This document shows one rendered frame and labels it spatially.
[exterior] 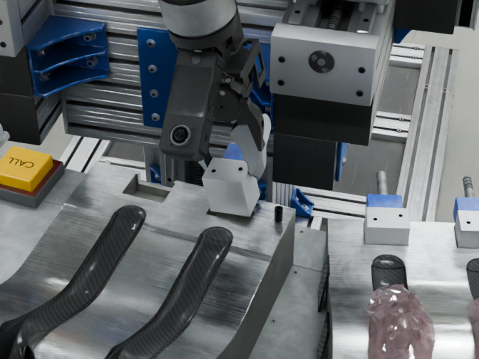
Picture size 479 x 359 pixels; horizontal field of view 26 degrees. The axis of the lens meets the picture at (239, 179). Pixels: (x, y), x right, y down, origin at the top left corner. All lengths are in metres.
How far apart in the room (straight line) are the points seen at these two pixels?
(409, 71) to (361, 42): 1.39
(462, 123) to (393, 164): 0.55
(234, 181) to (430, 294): 0.25
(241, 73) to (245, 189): 0.15
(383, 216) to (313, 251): 0.12
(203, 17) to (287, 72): 0.35
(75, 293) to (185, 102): 0.25
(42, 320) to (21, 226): 0.30
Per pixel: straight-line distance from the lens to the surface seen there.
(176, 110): 1.06
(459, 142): 2.84
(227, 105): 1.10
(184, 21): 1.03
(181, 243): 1.18
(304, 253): 1.29
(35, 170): 1.38
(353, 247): 1.23
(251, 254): 1.16
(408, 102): 2.59
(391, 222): 1.22
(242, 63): 1.10
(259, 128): 1.11
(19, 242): 1.33
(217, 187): 1.17
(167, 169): 1.83
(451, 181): 2.70
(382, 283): 1.19
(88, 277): 1.16
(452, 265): 1.22
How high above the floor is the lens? 1.69
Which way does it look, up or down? 40 degrees down
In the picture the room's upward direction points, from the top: straight up
